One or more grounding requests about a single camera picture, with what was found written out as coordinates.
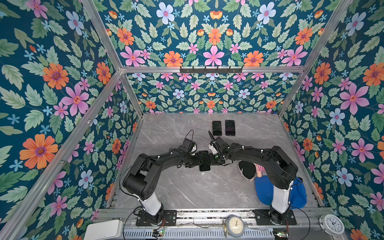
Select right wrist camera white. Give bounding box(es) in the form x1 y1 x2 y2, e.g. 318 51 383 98
209 143 218 155

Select blue cloth hat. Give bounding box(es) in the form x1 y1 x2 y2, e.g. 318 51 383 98
255 176 307 209

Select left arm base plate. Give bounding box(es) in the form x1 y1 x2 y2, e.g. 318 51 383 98
136 210 177 227

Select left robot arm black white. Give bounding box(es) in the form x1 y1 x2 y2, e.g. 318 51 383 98
122 147 202 216

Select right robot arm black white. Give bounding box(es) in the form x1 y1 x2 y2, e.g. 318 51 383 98
209 142 298 215

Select black hook rail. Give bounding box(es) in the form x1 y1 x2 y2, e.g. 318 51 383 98
180 66 243 75

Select black phone pink edge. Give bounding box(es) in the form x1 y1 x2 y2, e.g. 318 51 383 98
212 121 222 136

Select aluminium front rail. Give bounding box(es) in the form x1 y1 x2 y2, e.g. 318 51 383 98
95 207 333 221

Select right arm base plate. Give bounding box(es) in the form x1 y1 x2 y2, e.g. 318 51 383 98
253 209 297 226

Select round beige clock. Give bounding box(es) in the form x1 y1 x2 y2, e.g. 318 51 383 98
225 215 245 238

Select white box device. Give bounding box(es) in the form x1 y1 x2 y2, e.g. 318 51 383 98
84 220 123 240

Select white alarm clock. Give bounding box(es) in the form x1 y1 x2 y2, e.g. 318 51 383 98
319 214 345 236

